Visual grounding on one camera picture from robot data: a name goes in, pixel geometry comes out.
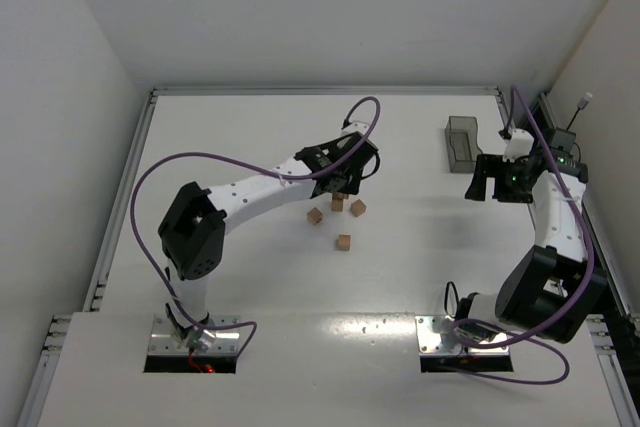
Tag long light wood block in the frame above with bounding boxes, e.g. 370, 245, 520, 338
331, 193, 344, 212

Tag small wood cube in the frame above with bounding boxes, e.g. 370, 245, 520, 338
336, 234, 351, 251
307, 207, 323, 225
350, 199, 367, 217

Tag smoky transparent plastic bin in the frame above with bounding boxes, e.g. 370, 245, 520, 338
445, 116, 482, 174

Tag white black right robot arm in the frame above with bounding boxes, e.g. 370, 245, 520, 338
455, 128, 607, 344

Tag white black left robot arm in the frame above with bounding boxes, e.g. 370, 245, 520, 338
158, 132, 380, 337

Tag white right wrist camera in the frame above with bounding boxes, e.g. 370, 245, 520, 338
499, 128, 534, 163

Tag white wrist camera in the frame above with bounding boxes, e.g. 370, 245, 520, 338
341, 120, 371, 136
499, 128, 534, 163

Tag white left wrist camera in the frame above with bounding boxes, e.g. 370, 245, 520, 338
341, 120, 371, 136

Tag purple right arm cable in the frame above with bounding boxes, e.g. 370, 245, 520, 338
452, 84, 596, 386

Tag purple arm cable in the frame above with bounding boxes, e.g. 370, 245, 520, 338
130, 95, 382, 359
452, 84, 596, 386

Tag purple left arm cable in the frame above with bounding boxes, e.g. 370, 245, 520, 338
130, 95, 382, 359

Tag black wall cable with plug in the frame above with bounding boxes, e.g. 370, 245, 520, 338
564, 92, 594, 133

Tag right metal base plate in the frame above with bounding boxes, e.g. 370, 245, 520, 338
415, 315, 510, 358

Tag metal base plate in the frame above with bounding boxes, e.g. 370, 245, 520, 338
147, 316, 240, 357
415, 315, 510, 358

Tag aluminium table frame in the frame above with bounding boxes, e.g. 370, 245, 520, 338
32, 88, 639, 426

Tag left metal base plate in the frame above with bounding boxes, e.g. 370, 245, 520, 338
147, 316, 240, 357

